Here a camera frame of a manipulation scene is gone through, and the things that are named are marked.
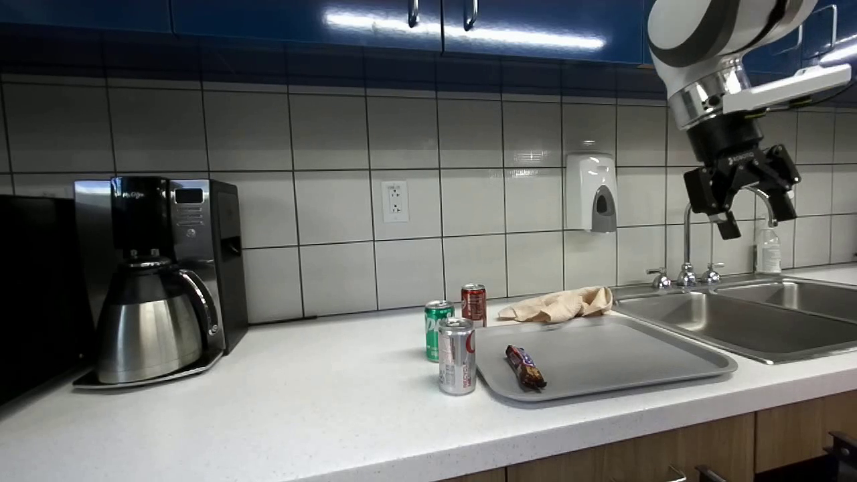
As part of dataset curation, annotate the wooden lower cabinet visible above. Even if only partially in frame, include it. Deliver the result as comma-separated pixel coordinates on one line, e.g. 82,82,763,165
445,388,857,482

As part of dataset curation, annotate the steel coffee carafe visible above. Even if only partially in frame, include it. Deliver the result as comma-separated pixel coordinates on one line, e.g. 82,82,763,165
94,260,224,388

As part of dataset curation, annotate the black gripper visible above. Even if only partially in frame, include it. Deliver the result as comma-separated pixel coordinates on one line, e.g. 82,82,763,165
684,113,804,241

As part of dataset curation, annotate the white wall soap dispenser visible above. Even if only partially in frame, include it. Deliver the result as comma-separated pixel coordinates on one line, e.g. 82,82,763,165
566,153,622,234

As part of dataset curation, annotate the silver soda can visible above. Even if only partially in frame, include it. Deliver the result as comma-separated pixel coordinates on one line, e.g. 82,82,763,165
437,317,480,398

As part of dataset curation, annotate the green soda can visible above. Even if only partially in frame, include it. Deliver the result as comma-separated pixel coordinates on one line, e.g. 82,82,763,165
424,297,459,363

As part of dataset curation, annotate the red soda can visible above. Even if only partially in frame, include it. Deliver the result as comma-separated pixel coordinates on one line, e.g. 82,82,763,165
459,280,491,326

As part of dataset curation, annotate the white wall outlet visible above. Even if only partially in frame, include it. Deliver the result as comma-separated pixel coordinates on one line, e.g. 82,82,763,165
380,178,409,225

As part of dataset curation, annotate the black microwave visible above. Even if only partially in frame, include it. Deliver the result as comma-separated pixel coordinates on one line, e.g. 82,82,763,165
0,192,96,410

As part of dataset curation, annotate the blue cabinet door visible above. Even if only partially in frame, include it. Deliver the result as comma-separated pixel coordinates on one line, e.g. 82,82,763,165
0,0,175,36
440,0,654,64
169,0,448,48

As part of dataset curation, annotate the chrome gooseneck faucet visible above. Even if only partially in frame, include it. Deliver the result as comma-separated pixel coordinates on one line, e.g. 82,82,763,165
678,181,777,289

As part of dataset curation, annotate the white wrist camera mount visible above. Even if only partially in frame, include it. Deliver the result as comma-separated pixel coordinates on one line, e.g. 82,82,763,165
720,62,854,115

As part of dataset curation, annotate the clear soap bottle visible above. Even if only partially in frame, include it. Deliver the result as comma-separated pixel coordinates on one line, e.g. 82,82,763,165
754,217,787,279

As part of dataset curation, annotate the beige waffle cloth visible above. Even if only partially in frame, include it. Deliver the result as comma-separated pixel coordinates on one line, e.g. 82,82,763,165
495,283,615,326

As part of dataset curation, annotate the brown candy bar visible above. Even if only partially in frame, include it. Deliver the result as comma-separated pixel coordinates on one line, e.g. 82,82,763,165
504,342,548,394

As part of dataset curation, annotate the stainless steel double sink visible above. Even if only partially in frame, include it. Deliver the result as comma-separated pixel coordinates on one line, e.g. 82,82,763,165
614,275,857,366

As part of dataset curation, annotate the black coffee maker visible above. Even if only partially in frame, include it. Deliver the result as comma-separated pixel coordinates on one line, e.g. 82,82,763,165
72,174,248,394

